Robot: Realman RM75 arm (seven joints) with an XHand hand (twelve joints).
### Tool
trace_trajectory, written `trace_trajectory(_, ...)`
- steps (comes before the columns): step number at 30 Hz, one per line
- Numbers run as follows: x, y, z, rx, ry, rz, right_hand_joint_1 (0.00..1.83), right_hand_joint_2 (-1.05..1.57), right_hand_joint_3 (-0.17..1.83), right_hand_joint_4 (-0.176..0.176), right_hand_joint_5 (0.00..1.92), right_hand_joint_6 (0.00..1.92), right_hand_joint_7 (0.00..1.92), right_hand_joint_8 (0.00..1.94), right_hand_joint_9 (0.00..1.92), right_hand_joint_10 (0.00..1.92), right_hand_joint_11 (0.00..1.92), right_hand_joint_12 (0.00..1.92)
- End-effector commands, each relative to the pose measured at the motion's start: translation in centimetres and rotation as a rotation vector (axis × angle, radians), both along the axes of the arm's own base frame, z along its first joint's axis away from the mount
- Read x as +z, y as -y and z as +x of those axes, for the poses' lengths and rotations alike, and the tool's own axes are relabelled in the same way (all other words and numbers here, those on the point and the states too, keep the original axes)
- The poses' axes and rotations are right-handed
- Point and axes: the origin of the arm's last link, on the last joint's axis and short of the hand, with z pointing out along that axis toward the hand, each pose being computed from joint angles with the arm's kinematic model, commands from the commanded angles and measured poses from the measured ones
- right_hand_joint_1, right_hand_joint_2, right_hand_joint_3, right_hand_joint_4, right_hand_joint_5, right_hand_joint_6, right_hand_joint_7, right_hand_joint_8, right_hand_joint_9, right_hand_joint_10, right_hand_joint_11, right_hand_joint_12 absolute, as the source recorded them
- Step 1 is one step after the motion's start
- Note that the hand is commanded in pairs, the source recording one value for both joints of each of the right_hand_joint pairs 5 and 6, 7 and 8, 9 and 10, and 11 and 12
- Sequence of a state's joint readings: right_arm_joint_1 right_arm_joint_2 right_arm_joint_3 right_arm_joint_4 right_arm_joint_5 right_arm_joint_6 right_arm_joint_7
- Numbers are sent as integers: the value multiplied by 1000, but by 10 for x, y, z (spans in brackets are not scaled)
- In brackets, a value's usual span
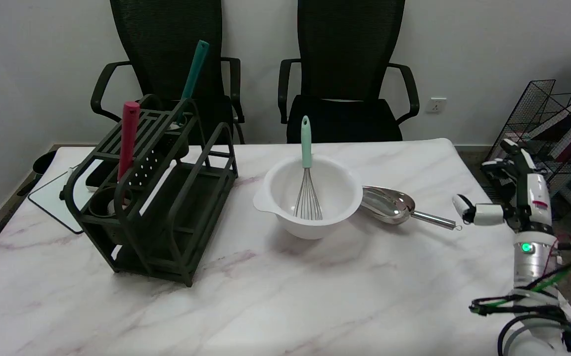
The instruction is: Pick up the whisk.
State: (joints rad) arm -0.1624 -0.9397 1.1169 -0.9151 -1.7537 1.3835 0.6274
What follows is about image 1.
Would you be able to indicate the dark green utensil rack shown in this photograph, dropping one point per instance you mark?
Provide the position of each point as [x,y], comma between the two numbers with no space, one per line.
[162,232]

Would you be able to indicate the black waste bin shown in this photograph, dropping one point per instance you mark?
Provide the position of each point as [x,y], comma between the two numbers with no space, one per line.
[44,163]

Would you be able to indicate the black mesh office chair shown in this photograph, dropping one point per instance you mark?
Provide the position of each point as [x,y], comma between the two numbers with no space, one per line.
[166,49]
[350,49]

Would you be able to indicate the white mixing bowl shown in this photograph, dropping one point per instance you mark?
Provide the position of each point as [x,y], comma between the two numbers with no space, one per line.
[335,190]

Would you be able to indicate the white board with black edge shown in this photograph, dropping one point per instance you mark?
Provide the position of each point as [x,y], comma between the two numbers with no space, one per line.
[53,198]

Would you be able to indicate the shiny metal scoop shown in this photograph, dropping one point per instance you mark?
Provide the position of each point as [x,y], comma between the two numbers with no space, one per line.
[389,205]

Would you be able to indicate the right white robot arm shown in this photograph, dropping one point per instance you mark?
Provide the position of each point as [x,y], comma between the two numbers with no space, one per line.
[530,262]

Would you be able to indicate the maroon book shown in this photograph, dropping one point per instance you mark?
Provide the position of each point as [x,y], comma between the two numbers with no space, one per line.
[570,123]

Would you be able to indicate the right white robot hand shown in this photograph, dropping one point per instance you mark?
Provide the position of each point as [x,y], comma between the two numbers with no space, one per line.
[533,198]

